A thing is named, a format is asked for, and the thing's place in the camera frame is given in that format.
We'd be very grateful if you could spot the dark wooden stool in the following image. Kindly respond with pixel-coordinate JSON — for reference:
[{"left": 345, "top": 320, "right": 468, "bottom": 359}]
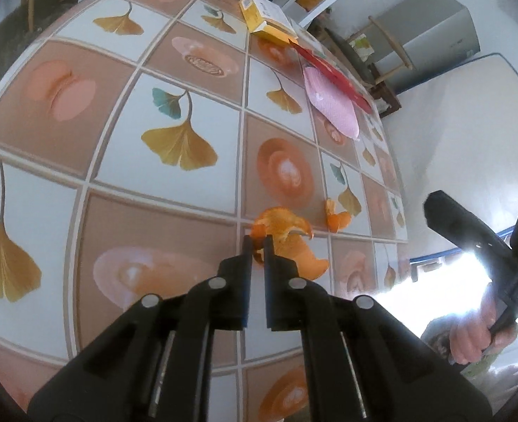
[{"left": 368, "top": 64, "right": 402, "bottom": 119}]

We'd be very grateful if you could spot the green fluffy cloth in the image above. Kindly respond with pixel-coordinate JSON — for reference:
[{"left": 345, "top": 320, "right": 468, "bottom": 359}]
[{"left": 461, "top": 352, "right": 503, "bottom": 379}]

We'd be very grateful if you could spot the small orange peel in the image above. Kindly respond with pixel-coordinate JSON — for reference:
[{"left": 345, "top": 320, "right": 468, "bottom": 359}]
[{"left": 324, "top": 198, "right": 353, "bottom": 232}]

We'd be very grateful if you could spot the grey refrigerator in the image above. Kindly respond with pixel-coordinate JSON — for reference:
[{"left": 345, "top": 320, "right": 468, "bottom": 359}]
[{"left": 373, "top": 0, "right": 480, "bottom": 81}]

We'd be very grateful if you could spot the pink tissue packet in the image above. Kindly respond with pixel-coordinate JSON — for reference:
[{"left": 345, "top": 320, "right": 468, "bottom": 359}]
[{"left": 303, "top": 66, "right": 361, "bottom": 142}]

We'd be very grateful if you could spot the yellow medicine box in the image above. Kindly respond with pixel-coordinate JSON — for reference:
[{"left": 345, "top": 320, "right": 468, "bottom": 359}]
[{"left": 240, "top": 0, "right": 300, "bottom": 47}]

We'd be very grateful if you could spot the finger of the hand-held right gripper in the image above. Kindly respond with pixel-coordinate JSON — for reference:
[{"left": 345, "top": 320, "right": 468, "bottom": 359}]
[{"left": 423, "top": 190, "right": 506, "bottom": 258}]

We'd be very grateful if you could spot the large orange peel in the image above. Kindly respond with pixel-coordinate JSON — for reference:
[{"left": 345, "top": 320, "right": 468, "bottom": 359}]
[{"left": 251, "top": 206, "right": 331, "bottom": 281}]

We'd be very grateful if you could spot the table with patterned cloth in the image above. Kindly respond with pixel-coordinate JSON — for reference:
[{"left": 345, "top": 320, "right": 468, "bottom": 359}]
[{"left": 0, "top": 0, "right": 411, "bottom": 422}]

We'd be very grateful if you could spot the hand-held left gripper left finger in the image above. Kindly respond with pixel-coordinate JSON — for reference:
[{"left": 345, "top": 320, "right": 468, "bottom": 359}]
[{"left": 27, "top": 235, "right": 254, "bottom": 422}]

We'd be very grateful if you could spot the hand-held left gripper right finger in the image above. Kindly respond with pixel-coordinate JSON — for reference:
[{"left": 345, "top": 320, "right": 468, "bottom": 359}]
[{"left": 263, "top": 236, "right": 493, "bottom": 422}]

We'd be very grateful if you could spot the red snack packet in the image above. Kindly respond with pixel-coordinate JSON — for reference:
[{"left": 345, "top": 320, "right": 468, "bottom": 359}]
[{"left": 291, "top": 40, "right": 374, "bottom": 114}]

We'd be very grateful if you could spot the white green shopping bag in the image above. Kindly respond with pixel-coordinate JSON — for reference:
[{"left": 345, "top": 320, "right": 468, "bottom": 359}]
[{"left": 349, "top": 35, "right": 374, "bottom": 60}]

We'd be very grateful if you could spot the person's right hand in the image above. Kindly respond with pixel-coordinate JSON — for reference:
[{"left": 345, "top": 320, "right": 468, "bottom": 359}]
[{"left": 449, "top": 285, "right": 518, "bottom": 366}]

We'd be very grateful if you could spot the wooden chair with black seat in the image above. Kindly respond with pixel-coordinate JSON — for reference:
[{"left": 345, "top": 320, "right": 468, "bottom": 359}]
[{"left": 325, "top": 15, "right": 414, "bottom": 97}]

